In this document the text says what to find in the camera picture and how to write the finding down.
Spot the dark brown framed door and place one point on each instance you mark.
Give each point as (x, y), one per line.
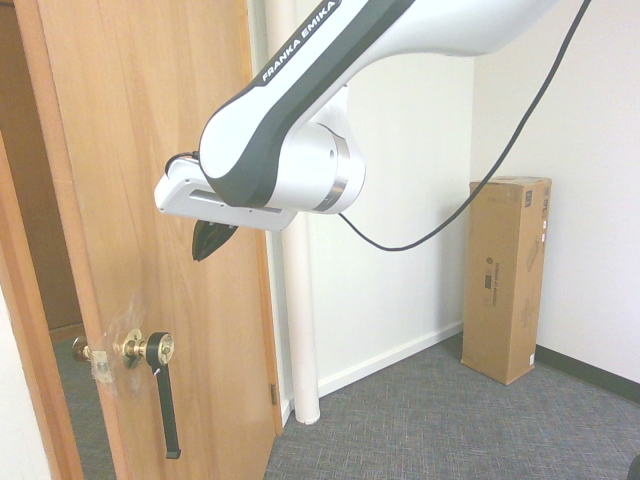
(30, 175)

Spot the black object at edge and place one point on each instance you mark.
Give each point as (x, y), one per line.
(636, 467)

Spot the light wooden door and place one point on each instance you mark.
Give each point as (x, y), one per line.
(165, 125)

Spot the brass knob with rosette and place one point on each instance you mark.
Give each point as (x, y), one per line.
(133, 348)

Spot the white vertical pipe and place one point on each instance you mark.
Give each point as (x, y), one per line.
(304, 325)

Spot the clear tape over latch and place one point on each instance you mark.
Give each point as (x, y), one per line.
(125, 330)

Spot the brass round door knob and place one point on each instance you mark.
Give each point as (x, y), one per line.
(80, 348)

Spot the tall cardboard box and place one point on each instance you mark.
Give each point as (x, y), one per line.
(502, 280)

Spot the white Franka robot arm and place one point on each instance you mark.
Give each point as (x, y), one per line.
(310, 100)

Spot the wooden door frame jamb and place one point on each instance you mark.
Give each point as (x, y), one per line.
(35, 350)

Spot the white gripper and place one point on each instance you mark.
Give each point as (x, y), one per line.
(185, 197)

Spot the brass door hinge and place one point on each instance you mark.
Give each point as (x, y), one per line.
(273, 394)

